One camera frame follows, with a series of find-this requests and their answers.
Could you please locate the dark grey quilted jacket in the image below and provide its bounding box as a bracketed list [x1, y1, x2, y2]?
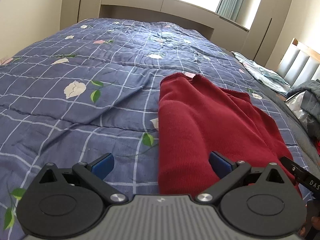
[287, 79, 319, 140]

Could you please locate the light blue folded cloth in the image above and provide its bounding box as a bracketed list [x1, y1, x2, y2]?
[232, 51, 291, 96]

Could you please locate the grey wardrobe of window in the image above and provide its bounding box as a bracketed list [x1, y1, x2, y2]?
[240, 0, 292, 66]
[60, 0, 102, 30]

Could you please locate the blue plaid floral quilt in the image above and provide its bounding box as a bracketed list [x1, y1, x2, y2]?
[0, 17, 313, 240]

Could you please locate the red long-sleeve sweater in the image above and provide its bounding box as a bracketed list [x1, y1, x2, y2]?
[158, 73, 291, 197]

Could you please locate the dark grey blanket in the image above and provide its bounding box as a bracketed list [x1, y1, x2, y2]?
[220, 47, 320, 165]

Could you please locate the padded grey wooden headboard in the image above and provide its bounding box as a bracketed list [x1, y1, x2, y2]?
[276, 38, 319, 88]

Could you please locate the silver plastic bag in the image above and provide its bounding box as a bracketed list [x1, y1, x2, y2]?
[285, 92, 308, 127]

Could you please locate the grey wardrobe left of window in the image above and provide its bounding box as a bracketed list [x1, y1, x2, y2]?
[60, 0, 102, 30]

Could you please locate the red garment on bed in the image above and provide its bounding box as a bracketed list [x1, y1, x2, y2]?
[316, 141, 320, 155]

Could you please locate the grey wardrobe right of window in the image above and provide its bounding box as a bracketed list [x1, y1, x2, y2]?
[240, 0, 292, 66]

